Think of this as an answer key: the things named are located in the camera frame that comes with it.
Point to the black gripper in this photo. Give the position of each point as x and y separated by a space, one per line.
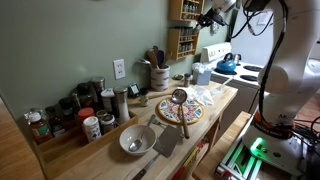
216 17

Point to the brown spice bottle black lid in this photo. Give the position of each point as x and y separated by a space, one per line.
187 80

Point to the small white spice jar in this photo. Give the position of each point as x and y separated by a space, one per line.
144 99

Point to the dark canister steel lid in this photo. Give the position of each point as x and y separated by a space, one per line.
98 88

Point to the small jar metal lid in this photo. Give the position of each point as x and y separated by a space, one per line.
108 124

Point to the thin dark bottle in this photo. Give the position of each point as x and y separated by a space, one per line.
76 101

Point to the red lid container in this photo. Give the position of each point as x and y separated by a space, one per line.
85 115

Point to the dark sauce bottle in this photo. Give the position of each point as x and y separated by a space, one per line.
55 121
67 113

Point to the orange sauce bottle white cap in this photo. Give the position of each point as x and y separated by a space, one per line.
40 130

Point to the blue kettle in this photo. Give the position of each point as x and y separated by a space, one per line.
226 65

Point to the light wooden spatula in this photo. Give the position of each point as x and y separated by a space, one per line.
166 60

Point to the blue tissue box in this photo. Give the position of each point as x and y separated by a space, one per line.
201 76

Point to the dark wooden spoon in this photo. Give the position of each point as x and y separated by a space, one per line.
160 58

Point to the small dark round dish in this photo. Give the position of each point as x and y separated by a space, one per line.
178 77

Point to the brown wooden spoon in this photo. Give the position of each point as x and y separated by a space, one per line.
152 58

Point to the black stove burner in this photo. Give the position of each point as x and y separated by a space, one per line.
249 78
252 68

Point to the clear plastic spatula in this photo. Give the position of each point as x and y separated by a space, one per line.
220 87

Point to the grey metal utensil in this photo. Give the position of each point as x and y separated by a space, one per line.
145 61

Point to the white red utensil crock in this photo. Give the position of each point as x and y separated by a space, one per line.
160 80

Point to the crumpled white cloth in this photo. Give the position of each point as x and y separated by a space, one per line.
199 95

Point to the white electric stove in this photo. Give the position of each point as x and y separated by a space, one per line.
233 100

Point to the colourful patterned round plate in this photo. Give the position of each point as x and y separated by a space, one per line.
173 111

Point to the small black timer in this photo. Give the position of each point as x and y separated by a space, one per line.
134 90

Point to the metal fork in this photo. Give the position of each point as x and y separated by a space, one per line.
159 123

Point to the tall clear salt grinder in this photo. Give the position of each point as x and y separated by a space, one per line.
122 106

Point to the white capped container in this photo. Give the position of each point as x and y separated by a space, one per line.
107 100

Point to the white ceramic bowl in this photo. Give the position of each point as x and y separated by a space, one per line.
137 140

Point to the small glass jar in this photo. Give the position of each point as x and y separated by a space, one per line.
101 114

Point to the dark glass jar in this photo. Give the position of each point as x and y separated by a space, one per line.
85 96

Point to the metal spoon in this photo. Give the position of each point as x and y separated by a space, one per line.
136 145

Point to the red yellow packaging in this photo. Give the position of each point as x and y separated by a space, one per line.
180 170

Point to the white shaker printed label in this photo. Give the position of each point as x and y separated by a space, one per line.
92 130

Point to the wooden condiment tray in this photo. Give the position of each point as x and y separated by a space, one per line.
66 150

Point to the clear glass jar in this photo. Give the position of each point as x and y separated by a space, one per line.
33 111

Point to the hanging wall ornament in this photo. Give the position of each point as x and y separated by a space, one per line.
215 29

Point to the wooden wall spice rack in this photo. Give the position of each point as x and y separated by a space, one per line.
176 10
173 43

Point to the white light switch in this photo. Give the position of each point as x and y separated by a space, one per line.
263 18

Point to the white wall outlet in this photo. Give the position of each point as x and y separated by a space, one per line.
119 69

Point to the aluminium base frame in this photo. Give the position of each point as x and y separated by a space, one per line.
240 163

